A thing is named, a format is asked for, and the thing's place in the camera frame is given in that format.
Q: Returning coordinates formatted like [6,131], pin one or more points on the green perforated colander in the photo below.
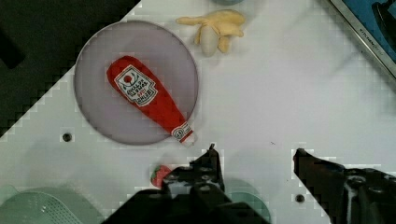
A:
[46,206]

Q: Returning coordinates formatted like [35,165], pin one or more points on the red plush strawberry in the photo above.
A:
[159,173]

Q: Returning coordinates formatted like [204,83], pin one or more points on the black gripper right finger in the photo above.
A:
[348,195]

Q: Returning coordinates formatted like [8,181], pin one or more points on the grey round plate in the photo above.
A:
[159,50]

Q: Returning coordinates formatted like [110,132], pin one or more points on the green plastic cup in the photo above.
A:
[240,191]

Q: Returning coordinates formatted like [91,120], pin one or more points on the yellow plush banana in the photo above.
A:
[215,29]

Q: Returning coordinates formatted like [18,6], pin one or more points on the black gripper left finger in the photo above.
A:
[204,170]

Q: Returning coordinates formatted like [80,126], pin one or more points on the red plush ketchup bottle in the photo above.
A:
[141,88]

